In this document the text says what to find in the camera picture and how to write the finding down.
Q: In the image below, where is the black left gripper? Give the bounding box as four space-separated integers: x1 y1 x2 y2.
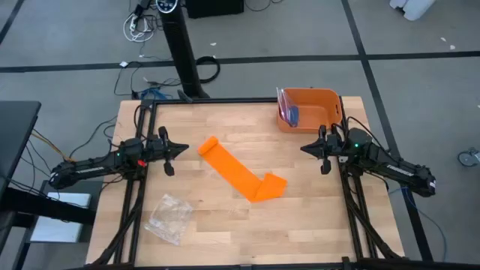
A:
144 126 190 177

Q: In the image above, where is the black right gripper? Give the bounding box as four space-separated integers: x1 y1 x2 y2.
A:
300 124 345 176

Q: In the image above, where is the orange elastic bandage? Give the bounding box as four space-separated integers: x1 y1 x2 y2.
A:
197 136 289 204

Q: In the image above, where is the clear plastic zip bag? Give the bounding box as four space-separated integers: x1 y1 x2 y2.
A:
143 193 194 247

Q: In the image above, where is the orange plastic bin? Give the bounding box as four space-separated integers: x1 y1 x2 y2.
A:
276 87 344 135

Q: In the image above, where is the plastic bag with blue item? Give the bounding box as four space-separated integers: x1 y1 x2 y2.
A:
275 86 301 129

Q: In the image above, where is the black tower fan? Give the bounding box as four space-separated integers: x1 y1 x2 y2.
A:
154 0 212 101

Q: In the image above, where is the white box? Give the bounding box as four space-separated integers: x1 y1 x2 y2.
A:
29 191 92 244

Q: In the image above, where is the black power brick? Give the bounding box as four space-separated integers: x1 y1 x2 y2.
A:
134 0 152 17

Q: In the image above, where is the grey caster wheel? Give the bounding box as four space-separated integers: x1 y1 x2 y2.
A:
457 146 480 168

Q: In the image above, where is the black desk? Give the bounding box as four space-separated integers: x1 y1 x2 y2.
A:
0 100 98 270

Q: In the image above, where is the white bulky object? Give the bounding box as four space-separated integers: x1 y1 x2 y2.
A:
388 0 437 22

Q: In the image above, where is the blue cable bundle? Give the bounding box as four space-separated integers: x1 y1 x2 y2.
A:
139 86 174 101

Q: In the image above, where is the black aluminium table frame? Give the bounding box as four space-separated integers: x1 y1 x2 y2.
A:
88 96 407 270

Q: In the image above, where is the black coiled cable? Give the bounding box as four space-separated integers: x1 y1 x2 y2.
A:
194 55 222 85

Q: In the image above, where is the yellow floor cable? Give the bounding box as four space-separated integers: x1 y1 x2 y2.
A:
31 130 76 163

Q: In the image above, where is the white cable bundle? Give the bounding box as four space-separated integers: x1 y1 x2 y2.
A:
122 12 156 44

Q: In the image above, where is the blue floor cable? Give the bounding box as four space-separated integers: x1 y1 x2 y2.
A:
388 185 449 263

